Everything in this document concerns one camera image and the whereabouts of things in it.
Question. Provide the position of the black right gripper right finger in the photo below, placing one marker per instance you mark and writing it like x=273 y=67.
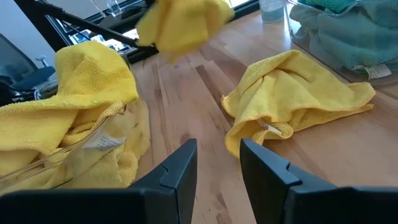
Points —
x=270 y=193

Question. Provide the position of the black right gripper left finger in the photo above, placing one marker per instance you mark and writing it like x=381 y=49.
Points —
x=174 y=193

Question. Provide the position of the yellow microfiber towel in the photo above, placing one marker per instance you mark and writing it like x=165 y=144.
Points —
x=87 y=81
x=124 y=161
x=183 y=25
x=289 y=93

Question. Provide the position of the blue microfiber towel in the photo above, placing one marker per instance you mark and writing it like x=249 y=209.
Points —
x=329 y=3
x=351 y=43

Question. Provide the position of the clear plastic basket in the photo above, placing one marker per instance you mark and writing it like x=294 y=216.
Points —
x=292 y=31
x=37 y=163

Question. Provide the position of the clear plastic water bottle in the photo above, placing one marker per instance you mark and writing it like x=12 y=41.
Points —
x=272 y=11

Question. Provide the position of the black office chair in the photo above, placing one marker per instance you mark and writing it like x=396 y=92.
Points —
x=15 y=65

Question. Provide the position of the black metal table frame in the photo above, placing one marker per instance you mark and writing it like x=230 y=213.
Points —
x=40 y=18

